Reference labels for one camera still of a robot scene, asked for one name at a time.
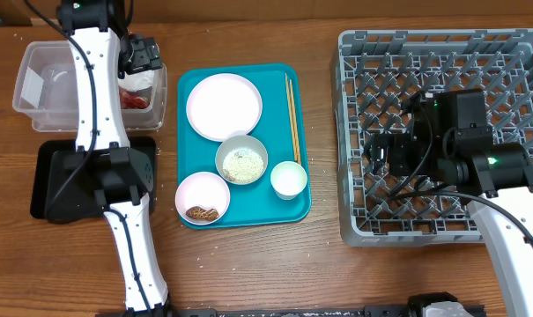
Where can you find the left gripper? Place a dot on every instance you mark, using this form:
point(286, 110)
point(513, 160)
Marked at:
point(148, 55)

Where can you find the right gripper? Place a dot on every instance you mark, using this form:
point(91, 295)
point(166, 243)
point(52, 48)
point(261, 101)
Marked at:
point(377, 153)

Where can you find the white napkin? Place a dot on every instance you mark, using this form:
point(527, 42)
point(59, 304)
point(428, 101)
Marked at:
point(137, 82)

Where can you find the red snack wrapper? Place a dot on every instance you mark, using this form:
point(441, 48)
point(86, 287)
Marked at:
point(131, 100)

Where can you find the white cup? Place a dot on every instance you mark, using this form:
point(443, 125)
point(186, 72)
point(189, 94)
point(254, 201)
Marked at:
point(288, 179)

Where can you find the large white plate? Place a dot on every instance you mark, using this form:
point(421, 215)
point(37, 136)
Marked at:
point(224, 105)

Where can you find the grey bowl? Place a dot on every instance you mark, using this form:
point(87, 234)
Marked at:
point(236, 142)

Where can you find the small pink plate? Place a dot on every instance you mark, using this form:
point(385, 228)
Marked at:
point(203, 189)

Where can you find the brown food scrap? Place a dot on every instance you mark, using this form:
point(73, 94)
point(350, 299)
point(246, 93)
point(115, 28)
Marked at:
point(199, 213)

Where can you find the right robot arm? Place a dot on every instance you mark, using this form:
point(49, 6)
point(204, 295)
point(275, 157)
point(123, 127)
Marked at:
point(449, 151)

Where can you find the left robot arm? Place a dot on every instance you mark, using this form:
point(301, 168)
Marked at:
point(93, 30)

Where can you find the grey dishwasher rack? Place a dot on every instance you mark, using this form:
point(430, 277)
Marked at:
point(373, 72)

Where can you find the clear plastic bin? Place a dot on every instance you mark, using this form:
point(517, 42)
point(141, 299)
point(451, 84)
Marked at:
point(46, 91)

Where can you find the black tray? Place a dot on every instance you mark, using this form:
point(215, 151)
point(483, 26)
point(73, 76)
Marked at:
point(41, 176)

